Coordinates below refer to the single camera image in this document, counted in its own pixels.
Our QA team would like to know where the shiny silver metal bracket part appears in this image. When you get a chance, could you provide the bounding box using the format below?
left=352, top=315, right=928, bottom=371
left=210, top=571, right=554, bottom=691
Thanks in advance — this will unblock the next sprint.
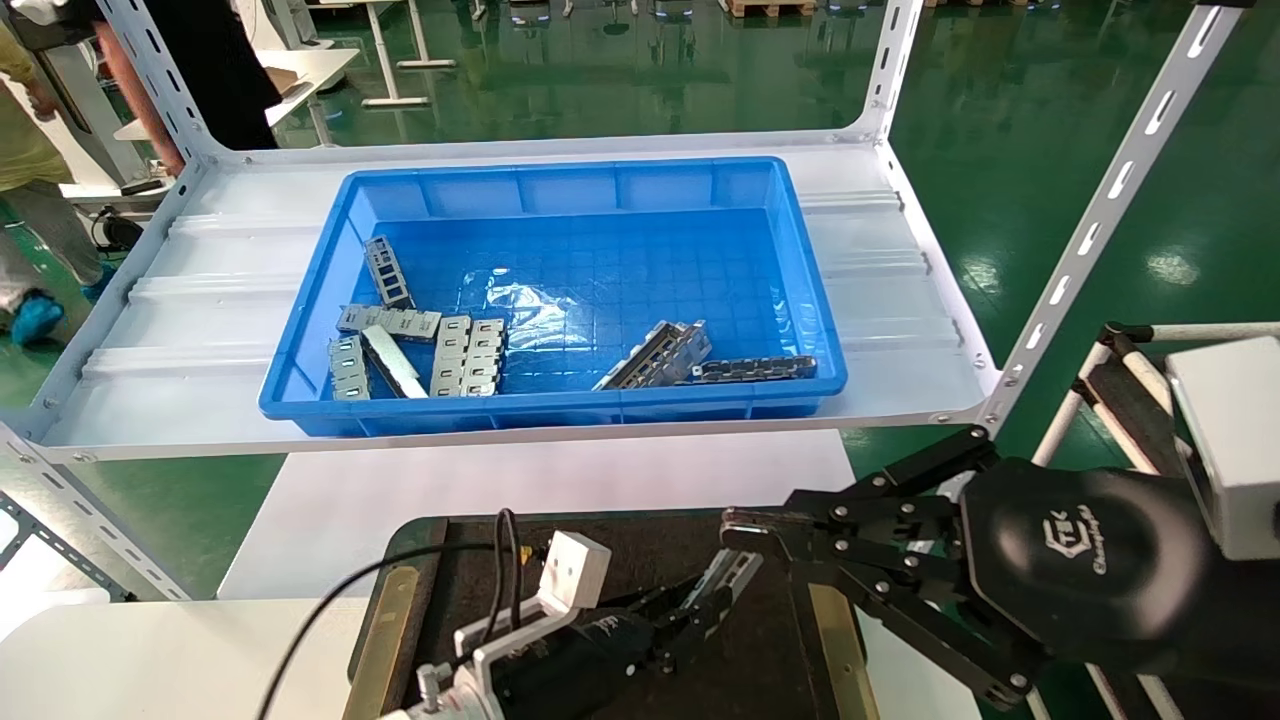
left=360, top=325, right=429, bottom=399

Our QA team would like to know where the white slotted rack post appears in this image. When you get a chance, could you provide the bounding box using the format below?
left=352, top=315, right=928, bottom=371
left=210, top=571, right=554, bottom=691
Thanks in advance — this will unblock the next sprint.
left=980, top=0, right=1251, bottom=441
left=98, top=0, right=216, bottom=166
left=850, top=0, right=923, bottom=141
left=0, top=420, right=193, bottom=603

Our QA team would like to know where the dark grey metal bracket part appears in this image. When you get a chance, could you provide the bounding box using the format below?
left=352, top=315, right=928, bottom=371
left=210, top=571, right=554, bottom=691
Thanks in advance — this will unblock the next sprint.
left=363, top=236, right=414, bottom=309
left=688, top=355, right=817, bottom=386

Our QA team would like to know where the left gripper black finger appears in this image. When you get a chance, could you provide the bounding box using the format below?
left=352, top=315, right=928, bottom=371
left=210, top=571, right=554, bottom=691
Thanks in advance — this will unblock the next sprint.
left=655, top=595, right=741, bottom=666
left=610, top=580, right=716, bottom=621

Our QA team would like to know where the person in yellow suit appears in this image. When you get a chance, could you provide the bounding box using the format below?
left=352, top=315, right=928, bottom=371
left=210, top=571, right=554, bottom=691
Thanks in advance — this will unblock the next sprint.
left=0, top=20, right=109, bottom=346

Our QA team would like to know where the clear plastic film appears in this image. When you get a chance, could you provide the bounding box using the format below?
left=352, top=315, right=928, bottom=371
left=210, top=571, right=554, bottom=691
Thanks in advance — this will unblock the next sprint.
left=483, top=268, right=579, bottom=353

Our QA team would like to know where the black camera cable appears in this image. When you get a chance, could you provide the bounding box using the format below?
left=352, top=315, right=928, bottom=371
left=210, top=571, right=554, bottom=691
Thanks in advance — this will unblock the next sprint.
left=255, top=508, right=533, bottom=720

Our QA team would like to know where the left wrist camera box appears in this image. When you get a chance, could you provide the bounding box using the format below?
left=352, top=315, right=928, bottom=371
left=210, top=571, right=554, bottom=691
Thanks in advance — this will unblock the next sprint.
left=540, top=530, right=613, bottom=611

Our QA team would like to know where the person in black clothes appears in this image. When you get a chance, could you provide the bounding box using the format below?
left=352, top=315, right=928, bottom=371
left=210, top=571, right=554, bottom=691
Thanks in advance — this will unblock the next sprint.
left=95, top=0, right=286, bottom=179

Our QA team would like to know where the blue plastic bin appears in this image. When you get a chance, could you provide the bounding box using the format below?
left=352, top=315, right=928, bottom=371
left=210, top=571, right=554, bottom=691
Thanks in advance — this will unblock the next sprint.
left=258, top=157, right=849, bottom=438

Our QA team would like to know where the black container with brass edges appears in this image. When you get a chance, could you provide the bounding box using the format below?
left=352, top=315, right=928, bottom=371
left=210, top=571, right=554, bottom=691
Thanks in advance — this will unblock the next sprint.
left=343, top=510, right=881, bottom=720

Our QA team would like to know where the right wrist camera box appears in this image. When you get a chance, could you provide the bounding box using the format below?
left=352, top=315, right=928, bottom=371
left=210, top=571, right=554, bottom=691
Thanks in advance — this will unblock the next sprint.
left=1165, top=335, right=1280, bottom=561

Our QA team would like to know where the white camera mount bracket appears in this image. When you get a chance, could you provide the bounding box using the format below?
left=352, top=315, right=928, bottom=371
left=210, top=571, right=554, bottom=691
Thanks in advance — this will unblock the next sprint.
left=455, top=590, right=591, bottom=701

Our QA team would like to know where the white machine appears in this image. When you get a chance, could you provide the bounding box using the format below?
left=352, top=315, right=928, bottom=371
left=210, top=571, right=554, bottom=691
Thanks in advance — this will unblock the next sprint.
left=40, top=30, right=191, bottom=251

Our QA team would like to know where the black cart tray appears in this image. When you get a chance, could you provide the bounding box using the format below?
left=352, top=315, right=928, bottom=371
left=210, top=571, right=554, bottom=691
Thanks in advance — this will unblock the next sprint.
left=1075, top=355, right=1201, bottom=481

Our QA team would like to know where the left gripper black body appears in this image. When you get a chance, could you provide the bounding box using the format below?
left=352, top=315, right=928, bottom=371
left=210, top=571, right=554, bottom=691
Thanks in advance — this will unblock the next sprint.
left=495, top=610, right=663, bottom=720

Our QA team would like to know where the white table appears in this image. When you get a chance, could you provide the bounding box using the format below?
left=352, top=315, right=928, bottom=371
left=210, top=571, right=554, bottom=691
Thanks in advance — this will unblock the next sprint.
left=112, top=48, right=361, bottom=141

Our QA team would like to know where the white metal shelf board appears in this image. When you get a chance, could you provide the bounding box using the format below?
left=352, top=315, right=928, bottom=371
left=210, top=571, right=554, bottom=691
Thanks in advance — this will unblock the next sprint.
left=18, top=130, right=1001, bottom=463

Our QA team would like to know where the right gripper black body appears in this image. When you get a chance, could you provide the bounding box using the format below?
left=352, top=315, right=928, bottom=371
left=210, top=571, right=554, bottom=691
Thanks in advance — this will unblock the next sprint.
left=960, top=458, right=1211, bottom=681

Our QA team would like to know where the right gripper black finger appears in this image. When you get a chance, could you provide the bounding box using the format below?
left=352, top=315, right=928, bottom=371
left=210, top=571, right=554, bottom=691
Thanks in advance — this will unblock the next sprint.
left=722, top=428, right=1001, bottom=546
left=735, top=540, right=1046, bottom=711

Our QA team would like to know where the white tube cart frame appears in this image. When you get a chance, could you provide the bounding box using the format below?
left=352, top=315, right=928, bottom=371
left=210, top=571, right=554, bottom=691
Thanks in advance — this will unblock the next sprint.
left=1030, top=320, right=1280, bottom=720

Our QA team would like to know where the white table leg frame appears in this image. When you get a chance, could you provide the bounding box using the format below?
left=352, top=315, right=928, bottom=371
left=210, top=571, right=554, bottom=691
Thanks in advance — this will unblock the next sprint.
left=345, top=0, right=456, bottom=109

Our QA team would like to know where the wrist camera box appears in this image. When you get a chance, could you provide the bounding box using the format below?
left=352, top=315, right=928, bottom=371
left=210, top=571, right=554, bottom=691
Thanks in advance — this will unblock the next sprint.
left=540, top=530, right=613, bottom=611
left=1165, top=335, right=1280, bottom=561

